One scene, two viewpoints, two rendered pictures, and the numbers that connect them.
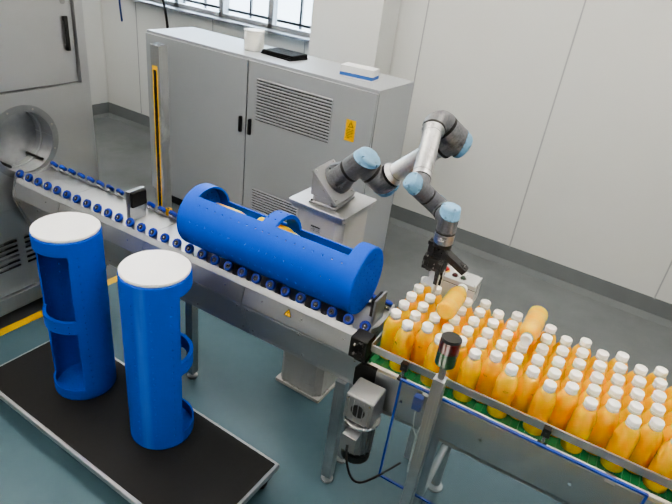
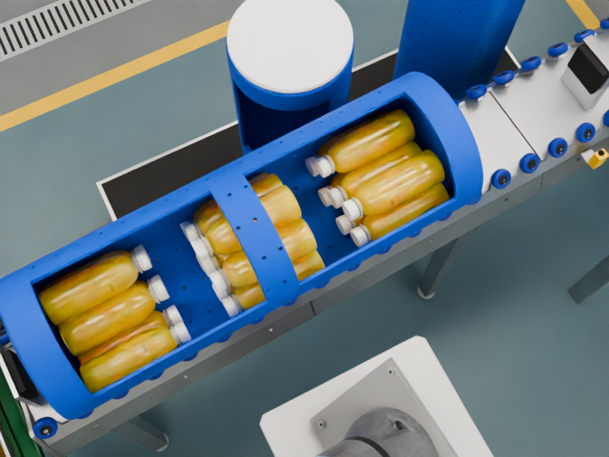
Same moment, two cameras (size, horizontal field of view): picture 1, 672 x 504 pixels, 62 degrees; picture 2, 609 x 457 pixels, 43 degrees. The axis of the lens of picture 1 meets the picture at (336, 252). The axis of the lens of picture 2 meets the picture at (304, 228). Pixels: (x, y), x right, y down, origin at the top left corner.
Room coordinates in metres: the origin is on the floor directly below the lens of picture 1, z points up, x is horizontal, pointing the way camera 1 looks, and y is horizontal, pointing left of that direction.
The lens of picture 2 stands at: (2.42, -0.10, 2.45)
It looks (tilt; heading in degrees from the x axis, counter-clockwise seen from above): 69 degrees down; 123
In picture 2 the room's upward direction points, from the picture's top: straight up
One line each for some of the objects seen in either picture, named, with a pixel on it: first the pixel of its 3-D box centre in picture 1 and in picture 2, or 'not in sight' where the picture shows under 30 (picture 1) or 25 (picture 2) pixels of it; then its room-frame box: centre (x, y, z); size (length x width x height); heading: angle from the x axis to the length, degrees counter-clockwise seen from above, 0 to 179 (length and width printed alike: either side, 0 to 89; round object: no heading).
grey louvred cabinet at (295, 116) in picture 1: (264, 146); not in sight; (4.30, 0.69, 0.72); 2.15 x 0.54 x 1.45; 61
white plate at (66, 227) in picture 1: (65, 227); not in sight; (2.07, 1.17, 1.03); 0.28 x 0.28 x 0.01
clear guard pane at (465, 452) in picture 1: (493, 483); not in sight; (1.31, -0.64, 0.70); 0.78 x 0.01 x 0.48; 63
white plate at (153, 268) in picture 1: (155, 267); (290, 37); (1.84, 0.70, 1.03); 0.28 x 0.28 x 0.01
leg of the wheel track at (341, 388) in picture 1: (334, 432); not in sight; (1.80, -0.10, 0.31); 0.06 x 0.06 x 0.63; 63
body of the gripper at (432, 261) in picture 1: (437, 255); not in sight; (1.88, -0.39, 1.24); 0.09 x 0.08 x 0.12; 63
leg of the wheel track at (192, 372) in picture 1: (191, 331); (441, 261); (2.36, 0.71, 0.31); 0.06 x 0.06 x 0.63; 63
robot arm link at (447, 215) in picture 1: (448, 218); not in sight; (1.88, -0.39, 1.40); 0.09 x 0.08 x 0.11; 14
